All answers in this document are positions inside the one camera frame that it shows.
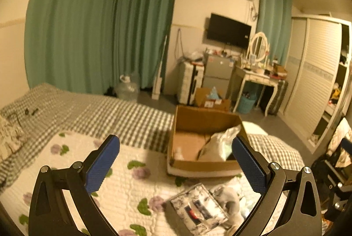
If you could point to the white dressing table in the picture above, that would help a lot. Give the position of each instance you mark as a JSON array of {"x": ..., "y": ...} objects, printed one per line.
[{"x": 255, "y": 78}]

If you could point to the narrow green curtain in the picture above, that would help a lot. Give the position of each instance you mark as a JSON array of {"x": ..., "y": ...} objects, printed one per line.
[{"x": 273, "y": 18}]

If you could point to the clear water jug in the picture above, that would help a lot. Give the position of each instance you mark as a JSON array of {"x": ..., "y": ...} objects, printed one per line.
[{"x": 126, "y": 89}]

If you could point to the grey checked bed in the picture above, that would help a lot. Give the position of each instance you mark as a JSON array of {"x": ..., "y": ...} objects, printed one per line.
[{"x": 110, "y": 117}]

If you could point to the white ribbed suitcase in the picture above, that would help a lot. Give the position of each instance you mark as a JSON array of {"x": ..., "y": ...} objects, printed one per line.
[{"x": 187, "y": 82}]

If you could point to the black wall television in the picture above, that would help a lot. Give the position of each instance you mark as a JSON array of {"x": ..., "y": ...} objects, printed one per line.
[{"x": 228, "y": 31}]

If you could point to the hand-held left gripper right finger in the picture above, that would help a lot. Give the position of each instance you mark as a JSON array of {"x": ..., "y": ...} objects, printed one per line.
[{"x": 250, "y": 167}]

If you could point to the blue plastic bag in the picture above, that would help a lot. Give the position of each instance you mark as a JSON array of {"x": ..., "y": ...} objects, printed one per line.
[{"x": 215, "y": 93}]

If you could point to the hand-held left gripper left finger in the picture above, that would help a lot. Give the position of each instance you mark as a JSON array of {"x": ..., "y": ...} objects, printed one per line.
[{"x": 101, "y": 167}]

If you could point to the white plastic packet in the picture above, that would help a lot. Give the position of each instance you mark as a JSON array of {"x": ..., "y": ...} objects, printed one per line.
[{"x": 217, "y": 144}]

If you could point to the black eyeglasses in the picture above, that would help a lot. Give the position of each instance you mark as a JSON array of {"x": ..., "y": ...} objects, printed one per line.
[{"x": 30, "y": 111}]

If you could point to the teal waste basket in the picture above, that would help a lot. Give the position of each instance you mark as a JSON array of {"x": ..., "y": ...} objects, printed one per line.
[{"x": 246, "y": 105}]

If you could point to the printed pillow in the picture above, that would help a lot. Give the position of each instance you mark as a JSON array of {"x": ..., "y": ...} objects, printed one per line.
[{"x": 9, "y": 137}]

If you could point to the white sliding wardrobe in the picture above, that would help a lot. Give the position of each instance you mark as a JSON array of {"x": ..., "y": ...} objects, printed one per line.
[{"x": 313, "y": 65}]

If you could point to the white flat mop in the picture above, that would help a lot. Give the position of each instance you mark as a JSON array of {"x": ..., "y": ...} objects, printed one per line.
[{"x": 158, "y": 79}]

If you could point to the yellow toy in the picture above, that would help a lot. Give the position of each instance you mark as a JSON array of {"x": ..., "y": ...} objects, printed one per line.
[{"x": 336, "y": 94}]

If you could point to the oval white vanity mirror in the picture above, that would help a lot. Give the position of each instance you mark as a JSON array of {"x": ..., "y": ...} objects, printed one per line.
[{"x": 258, "y": 46}]

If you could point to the grey white soft cloth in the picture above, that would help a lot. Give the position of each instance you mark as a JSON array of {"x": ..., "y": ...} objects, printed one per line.
[{"x": 231, "y": 199}]

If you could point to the clear plastic bags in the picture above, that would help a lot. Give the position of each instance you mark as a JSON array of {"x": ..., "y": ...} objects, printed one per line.
[{"x": 194, "y": 56}]

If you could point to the grey floral printed packet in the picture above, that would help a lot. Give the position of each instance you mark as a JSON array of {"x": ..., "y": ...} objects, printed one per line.
[{"x": 192, "y": 205}]

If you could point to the wide green curtain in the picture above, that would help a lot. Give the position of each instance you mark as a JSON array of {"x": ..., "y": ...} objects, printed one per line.
[{"x": 74, "y": 18}]

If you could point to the green corner curtain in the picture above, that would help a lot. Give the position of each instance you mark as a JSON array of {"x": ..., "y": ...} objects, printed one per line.
[{"x": 145, "y": 18}]

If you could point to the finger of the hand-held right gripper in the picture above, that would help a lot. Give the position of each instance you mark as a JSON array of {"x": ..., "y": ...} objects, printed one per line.
[
  {"x": 339, "y": 190},
  {"x": 346, "y": 145}
]

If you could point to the grey mini fridge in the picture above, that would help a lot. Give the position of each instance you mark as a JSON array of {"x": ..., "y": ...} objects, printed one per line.
[{"x": 217, "y": 71}]

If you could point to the white floral quilt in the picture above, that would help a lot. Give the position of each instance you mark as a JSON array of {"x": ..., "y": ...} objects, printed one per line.
[{"x": 137, "y": 192}]

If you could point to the white quilted jacket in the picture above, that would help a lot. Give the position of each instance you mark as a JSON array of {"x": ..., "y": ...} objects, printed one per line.
[{"x": 339, "y": 131}]

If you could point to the dark striped suitcase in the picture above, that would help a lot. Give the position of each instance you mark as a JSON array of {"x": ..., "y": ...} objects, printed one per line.
[{"x": 279, "y": 98}]

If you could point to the large cardboard box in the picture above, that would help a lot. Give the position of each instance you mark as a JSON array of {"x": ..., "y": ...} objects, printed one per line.
[{"x": 189, "y": 117}]

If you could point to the brown box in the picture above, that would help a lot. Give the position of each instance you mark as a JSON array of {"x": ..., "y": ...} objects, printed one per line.
[{"x": 279, "y": 69}]

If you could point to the small cardboard box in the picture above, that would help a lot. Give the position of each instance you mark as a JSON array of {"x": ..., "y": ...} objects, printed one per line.
[{"x": 202, "y": 100}]

